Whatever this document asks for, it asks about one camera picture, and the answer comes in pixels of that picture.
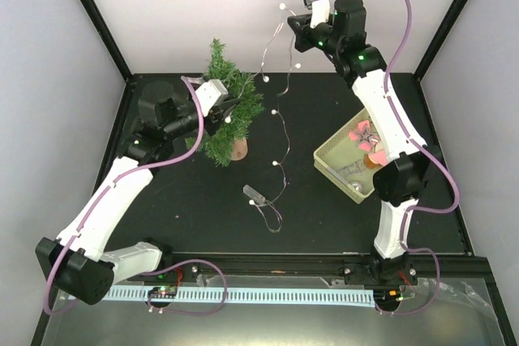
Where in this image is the small green christmas tree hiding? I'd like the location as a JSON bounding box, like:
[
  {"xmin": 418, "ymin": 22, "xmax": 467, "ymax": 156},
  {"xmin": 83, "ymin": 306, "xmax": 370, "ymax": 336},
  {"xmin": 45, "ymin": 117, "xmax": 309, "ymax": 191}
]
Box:
[{"xmin": 183, "ymin": 37, "xmax": 265, "ymax": 168}]

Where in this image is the string of white lights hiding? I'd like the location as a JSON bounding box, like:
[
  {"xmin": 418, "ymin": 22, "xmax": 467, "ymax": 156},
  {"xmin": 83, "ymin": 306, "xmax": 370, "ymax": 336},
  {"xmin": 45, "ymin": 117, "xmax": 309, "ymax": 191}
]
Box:
[{"xmin": 222, "ymin": 2, "xmax": 303, "ymax": 236}]

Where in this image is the green plastic basket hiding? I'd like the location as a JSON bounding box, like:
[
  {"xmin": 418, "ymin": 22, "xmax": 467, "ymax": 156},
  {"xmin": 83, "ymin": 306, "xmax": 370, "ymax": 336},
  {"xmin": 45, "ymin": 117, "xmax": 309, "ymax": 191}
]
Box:
[{"xmin": 313, "ymin": 109, "xmax": 381, "ymax": 204}]

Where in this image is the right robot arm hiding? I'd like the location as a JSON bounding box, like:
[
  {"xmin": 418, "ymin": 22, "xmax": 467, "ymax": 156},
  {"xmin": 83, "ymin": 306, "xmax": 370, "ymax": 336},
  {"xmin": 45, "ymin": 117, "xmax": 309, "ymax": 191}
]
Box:
[{"xmin": 287, "ymin": 0, "xmax": 441, "ymax": 284}]

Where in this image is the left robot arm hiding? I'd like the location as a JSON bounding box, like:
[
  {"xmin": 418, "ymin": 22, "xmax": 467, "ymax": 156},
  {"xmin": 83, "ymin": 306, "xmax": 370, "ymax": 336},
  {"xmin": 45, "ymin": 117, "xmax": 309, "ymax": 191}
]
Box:
[{"xmin": 35, "ymin": 77, "xmax": 242, "ymax": 305}]

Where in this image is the clear battery box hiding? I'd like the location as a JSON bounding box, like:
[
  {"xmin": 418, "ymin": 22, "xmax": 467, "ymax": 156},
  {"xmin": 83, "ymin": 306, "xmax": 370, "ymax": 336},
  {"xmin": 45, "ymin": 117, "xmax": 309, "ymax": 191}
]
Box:
[{"xmin": 242, "ymin": 185, "xmax": 267, "ymax": 206}]

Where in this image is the pink star ornament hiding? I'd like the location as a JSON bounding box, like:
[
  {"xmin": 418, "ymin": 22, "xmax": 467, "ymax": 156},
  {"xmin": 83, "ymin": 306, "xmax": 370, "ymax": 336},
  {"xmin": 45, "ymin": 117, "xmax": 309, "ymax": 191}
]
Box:
[{"xmin": 349, "ymin": 120, "xmax": 380, "ymax": 153}]

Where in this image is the pink cone ornament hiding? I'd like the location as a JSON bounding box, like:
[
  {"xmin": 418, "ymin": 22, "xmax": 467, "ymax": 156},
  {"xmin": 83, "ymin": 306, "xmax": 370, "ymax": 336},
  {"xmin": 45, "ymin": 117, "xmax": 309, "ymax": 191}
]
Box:
[{"xmin": 363, "ymin": 142, "xmax": 388, "ymax": 169}]

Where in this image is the small circuit board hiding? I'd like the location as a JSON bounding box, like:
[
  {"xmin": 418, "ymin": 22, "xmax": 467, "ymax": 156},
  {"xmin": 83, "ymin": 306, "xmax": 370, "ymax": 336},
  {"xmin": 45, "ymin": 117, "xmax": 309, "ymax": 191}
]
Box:
[{"xmin": 148, "ymin": 286, "xmax": 178, "ymax": 299}]

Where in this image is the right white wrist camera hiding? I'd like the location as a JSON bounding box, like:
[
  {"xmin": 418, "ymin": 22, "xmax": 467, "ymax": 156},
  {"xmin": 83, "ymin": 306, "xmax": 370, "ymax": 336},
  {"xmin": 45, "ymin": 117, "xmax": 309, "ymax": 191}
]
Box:
[{"xmin": 303, "ymin": 0, "xmax": 330, "ymax": 29}]

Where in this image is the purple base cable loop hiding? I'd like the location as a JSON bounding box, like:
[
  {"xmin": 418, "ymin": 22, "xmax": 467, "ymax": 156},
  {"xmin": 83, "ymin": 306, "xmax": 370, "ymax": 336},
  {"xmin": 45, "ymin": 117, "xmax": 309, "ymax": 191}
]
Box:
[{"xmin": 146, "ymin": 255, "xmax": 232, "ymax": 317}]

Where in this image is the light blue slotted cable duct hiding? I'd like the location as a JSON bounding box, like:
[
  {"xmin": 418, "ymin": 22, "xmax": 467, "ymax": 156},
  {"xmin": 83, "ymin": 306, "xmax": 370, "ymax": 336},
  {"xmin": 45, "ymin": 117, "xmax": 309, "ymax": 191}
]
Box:
[{"xmin": 103, "ymin": 285, "xmax": 375, "ymax": 308}]

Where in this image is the black aluminium rail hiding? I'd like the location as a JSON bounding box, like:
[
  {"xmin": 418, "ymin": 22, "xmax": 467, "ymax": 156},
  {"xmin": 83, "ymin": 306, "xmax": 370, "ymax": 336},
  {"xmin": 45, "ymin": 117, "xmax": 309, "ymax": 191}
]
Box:
[{"xmin": 60, "ymin": 251, "xmax": 491, "ymax": 287}]

